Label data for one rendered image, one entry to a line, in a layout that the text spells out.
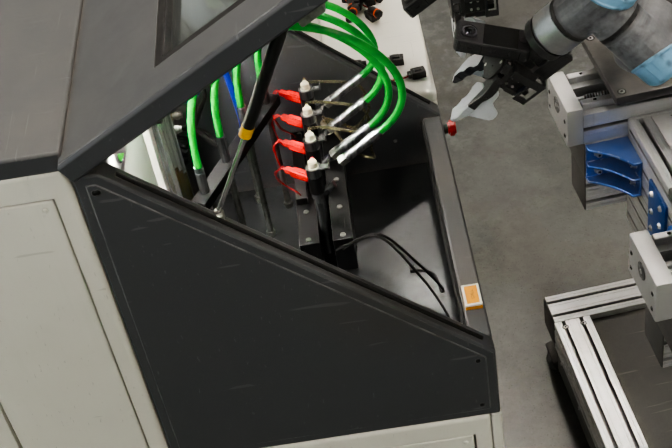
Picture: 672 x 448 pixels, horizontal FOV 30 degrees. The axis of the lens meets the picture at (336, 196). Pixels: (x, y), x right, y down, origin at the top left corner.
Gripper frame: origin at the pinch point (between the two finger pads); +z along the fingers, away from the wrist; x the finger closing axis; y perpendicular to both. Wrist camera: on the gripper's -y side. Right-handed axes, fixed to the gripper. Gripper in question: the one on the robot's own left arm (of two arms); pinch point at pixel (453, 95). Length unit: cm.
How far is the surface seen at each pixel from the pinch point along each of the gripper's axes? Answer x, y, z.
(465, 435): -34, 35, 38
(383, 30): 61, 18, 51
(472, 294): -16.5, 23.9, 23.8
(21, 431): -45, -33, 73
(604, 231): 77, 125, 93
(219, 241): -29.1, -26.1, 21.0
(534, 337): 37, 105, 100
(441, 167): 18.0, 24.5, 35.9
